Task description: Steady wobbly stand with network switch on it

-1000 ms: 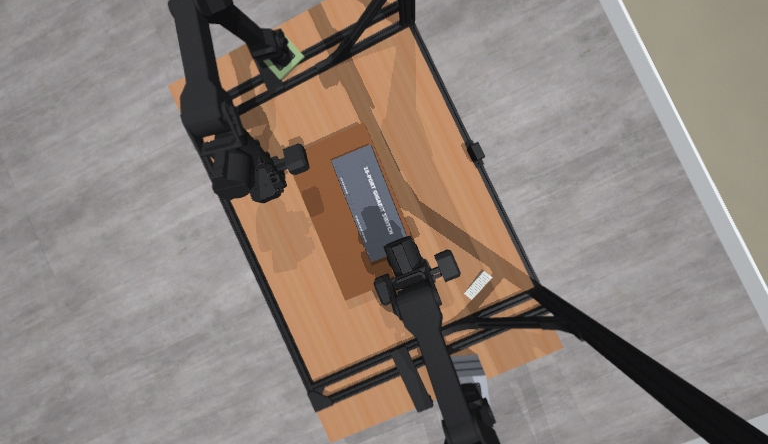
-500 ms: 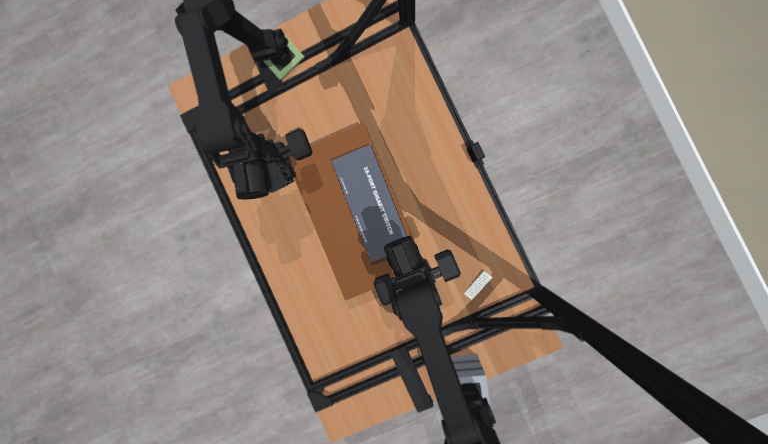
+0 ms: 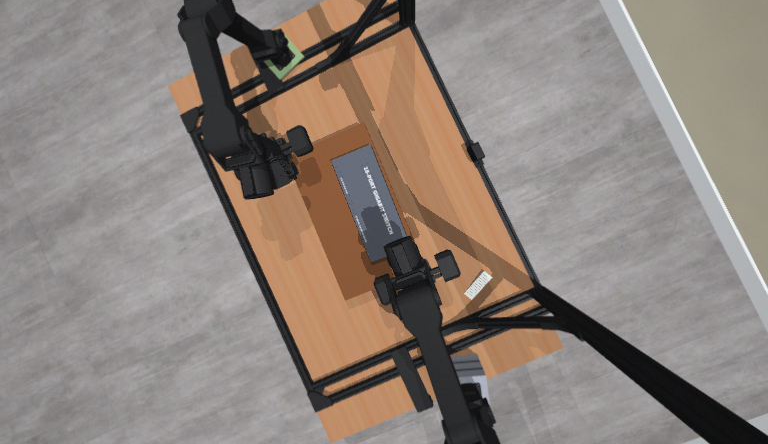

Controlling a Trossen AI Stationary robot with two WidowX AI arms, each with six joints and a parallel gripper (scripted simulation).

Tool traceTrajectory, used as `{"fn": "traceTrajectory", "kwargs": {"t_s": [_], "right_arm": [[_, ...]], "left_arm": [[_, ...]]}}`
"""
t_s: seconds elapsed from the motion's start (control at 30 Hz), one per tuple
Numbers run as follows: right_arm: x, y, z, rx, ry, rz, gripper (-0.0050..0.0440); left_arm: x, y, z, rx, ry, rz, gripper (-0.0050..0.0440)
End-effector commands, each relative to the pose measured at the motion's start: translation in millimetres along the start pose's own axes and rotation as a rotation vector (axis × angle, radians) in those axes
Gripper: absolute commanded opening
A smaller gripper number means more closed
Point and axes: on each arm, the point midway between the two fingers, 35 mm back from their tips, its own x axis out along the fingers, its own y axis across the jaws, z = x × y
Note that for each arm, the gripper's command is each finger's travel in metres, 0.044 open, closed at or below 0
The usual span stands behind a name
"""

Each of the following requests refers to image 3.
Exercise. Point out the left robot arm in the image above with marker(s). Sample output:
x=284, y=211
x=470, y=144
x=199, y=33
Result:
x=466, y=416

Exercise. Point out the brown wooden stand with grey legs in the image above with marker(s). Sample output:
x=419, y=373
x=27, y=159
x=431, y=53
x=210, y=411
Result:
x=329, y=211

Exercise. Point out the dark grey network switch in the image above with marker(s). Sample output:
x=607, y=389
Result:
x=369, y=200

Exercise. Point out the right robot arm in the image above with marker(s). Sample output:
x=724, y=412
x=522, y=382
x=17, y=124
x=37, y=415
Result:
x=225, y=130

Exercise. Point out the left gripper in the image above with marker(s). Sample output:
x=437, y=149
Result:
x=447, y=267

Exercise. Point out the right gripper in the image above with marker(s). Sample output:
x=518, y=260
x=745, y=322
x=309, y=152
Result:
x=299, y=142

